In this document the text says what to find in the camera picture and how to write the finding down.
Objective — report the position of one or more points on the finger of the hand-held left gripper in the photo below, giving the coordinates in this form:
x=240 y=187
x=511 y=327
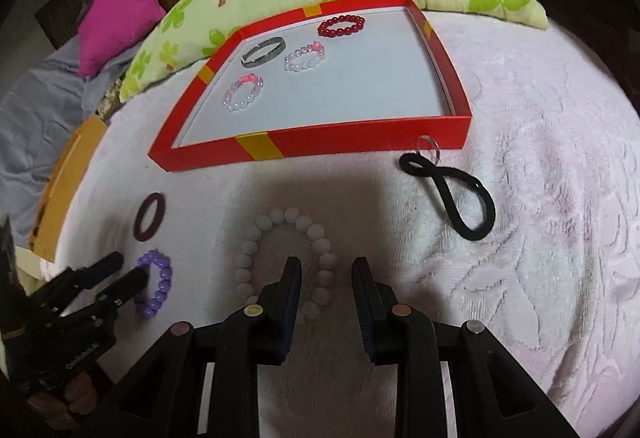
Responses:
x=125 y=290
x=97 y=270

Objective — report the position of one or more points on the shallow red box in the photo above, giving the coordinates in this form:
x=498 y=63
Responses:
x=320 y=137

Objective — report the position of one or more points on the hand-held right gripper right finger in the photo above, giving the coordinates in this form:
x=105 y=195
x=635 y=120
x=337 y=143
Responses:
x=365 y=318

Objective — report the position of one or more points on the grey metal bangle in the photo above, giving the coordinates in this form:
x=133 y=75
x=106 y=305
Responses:
x=250 y=60

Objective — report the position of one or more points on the person's left hand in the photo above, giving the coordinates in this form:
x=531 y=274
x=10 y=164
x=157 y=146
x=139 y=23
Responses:
x=60 y=405

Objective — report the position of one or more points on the magenta pillow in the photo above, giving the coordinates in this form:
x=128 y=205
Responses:
x=120 y=12

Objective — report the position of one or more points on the orange cardboard box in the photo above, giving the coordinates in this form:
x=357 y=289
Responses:
x=75 y=157

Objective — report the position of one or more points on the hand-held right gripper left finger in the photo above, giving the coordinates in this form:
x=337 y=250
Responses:
x=294 y=308

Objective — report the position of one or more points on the pale pink blanket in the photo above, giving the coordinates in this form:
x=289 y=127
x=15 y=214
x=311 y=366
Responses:
x=540 y=178

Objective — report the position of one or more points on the grey blanket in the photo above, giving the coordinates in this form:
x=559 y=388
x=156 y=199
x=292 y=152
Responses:
x=40 y=117

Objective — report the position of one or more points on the small floral cloth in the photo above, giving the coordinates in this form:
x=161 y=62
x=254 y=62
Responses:
x=109 y=100

